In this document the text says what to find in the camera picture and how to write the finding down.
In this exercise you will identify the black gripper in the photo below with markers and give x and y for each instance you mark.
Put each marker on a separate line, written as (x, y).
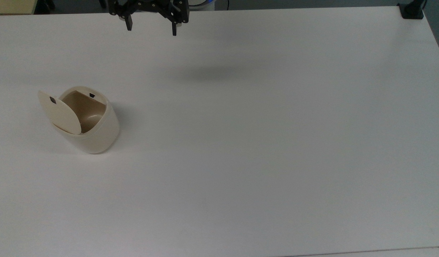
(151, 5)

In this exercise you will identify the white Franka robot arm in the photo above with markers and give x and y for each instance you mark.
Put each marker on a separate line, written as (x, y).
(201, 6)

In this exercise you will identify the cream plastic trash bin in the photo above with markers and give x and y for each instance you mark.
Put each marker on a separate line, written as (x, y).
(101, 134)

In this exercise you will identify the beige cabinet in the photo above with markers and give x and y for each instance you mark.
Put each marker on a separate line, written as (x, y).
(12, 6)

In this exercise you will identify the black table clamp mount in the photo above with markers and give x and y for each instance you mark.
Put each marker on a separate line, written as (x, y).
(412, 10)

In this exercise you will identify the cream round bin lid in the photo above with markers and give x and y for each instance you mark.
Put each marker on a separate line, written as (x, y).
(60, 114)

